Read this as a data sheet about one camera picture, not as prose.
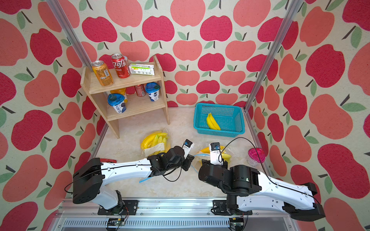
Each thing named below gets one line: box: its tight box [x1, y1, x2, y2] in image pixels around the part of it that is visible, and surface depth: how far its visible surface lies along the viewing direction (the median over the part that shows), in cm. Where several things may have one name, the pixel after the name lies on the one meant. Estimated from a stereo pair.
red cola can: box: [111, 53, 131, 79], surface depth 73 cm
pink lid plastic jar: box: [248, 147, 266, 164], surface depth 85 cm
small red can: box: [134, 83, 147, 98], surface depth 97 cm
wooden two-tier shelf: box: [80, 55, 171, 140], surface depth 87 cm
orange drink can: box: [91, 60, 114, 87], surface depth 68 cm
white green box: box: [128, 63, 156, 76], surface depth 78 cm
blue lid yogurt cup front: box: [107, 93, 127, 115], surface depth 86 cm
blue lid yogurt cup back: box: [145, 81, 161, 102], surface depth 92 cm
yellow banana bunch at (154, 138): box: [140, 131, 171, 154], surface depth 95 cm
